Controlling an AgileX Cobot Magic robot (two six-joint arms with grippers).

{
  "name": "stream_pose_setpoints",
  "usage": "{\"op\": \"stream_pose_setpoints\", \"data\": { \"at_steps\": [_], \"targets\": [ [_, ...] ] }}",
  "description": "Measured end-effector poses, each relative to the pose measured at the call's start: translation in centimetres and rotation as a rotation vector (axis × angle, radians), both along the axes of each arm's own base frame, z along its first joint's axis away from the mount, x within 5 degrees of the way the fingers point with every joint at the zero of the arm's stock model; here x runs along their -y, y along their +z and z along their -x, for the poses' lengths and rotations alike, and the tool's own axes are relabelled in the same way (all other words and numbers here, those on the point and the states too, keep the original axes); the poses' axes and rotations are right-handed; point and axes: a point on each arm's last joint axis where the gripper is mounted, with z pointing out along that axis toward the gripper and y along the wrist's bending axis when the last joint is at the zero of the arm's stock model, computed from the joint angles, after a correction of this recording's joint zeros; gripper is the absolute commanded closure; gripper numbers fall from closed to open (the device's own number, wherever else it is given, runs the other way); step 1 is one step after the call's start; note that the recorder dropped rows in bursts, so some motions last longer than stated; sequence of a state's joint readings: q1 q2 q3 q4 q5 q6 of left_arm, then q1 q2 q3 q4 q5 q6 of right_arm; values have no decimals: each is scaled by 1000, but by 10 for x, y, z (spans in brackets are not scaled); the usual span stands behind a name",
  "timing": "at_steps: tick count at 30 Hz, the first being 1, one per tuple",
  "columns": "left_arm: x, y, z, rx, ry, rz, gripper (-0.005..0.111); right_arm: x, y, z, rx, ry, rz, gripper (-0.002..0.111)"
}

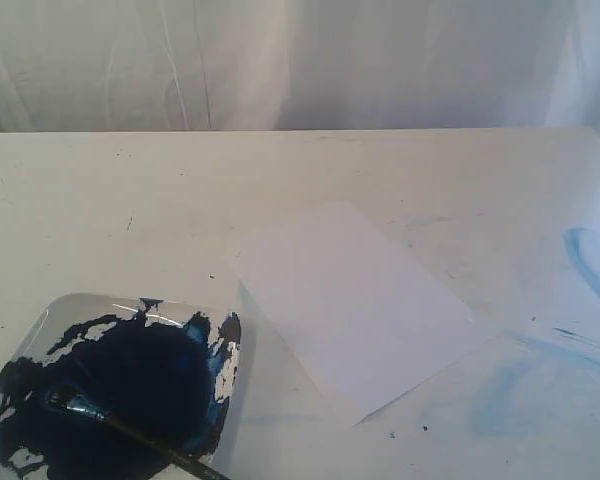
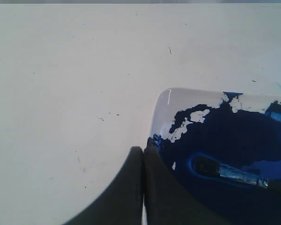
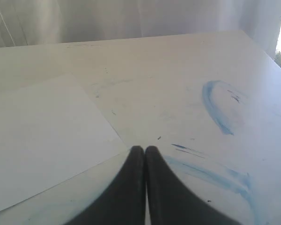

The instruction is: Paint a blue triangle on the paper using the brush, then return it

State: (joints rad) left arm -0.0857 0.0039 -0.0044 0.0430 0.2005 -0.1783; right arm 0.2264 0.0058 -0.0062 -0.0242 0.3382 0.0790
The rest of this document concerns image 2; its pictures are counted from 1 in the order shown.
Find white paint tray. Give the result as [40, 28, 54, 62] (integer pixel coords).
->
[147, 88, 281, 225]

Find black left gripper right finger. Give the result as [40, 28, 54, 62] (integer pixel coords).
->
[144, 146, 227, 225]

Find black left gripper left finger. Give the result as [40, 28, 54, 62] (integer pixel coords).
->
[66, 146, 143, 225]

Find black handled paintbrush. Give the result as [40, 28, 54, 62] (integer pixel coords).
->
[190, 155, 281, 195]

